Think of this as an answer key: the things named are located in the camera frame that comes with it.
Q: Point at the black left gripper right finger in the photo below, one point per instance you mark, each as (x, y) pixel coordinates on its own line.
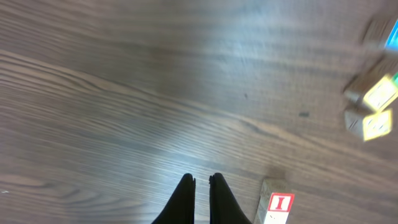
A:
(224, 209)

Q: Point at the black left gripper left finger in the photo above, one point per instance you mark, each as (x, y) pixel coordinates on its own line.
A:
(180, 209)

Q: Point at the red letter wooden block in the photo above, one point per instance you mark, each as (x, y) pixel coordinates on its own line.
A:
(275, 203)

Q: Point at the yellow wooden block lower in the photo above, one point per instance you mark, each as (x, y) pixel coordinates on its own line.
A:
(368, 125)

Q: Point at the yellow wooden block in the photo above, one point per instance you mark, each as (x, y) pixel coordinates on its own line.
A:
(374, 88)
(368, 125)

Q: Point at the yellow wooden block upper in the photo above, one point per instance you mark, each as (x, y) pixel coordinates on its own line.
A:
(374, 88)

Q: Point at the green letter wooden block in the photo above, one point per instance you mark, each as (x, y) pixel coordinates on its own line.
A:
(395, 79)

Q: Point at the blue letter wooden block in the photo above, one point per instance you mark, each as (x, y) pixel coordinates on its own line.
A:
(381, 33)

